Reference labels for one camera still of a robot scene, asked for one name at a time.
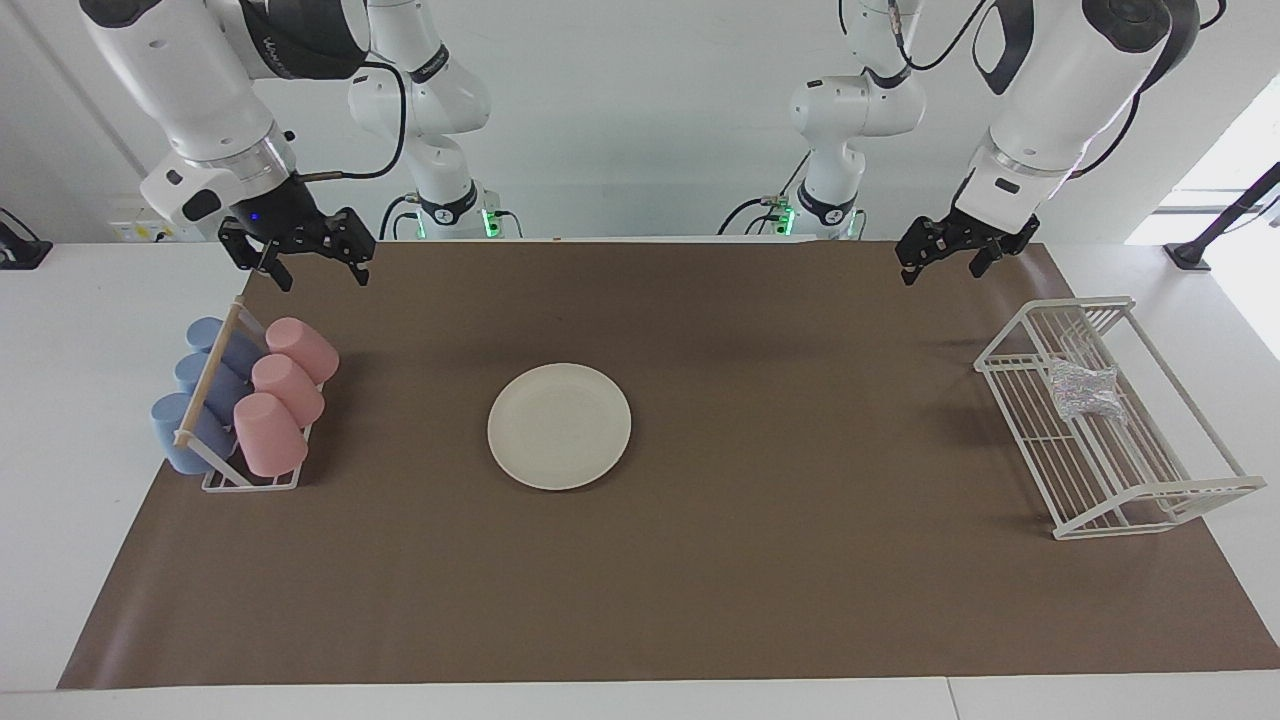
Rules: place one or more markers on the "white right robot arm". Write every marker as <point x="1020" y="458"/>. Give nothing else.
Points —
<point x="180" y="70"/>

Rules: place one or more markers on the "pink plastic cup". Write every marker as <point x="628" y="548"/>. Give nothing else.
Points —
<point x="305" y="348"/>
<point x="290" y="390"/>
<point x="270" y="435"/>

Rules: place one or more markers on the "blue plastic cup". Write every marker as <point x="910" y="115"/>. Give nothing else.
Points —
<point x="170" y="425"/>
<point x="192" y="372"/>
<point x="205" y="332"/>

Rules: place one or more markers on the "small black clamp stand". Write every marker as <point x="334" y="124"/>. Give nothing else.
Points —
<point x="20" y="250"/>

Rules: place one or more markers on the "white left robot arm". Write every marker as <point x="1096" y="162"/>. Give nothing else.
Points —
<point x="1060" y="90"/>

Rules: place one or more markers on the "cream round plate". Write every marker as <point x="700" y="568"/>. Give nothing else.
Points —
<point x="560" y="427"/>

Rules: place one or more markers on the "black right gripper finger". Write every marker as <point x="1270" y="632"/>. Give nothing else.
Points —
<point x="359" y="270"/>
<point x="278" y="272"/>

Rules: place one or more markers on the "brown table mat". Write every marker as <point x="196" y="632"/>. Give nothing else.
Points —
<point x="700" y="580"/>

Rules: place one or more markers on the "long black pole stand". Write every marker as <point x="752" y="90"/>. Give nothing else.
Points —
<point x="1190" y="255"/>

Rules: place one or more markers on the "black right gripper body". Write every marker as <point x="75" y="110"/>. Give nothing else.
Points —
<point x="290" y="220"/>

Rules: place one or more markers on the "white wall power outlet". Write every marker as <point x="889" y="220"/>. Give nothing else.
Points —
<point x="125" y="230"/>

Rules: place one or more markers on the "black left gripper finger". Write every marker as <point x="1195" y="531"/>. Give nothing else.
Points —
<point x="909" y="270"/>
<point x="981" y="258"/>

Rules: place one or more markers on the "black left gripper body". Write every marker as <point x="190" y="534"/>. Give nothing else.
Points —
<point x="975" y="228"/>

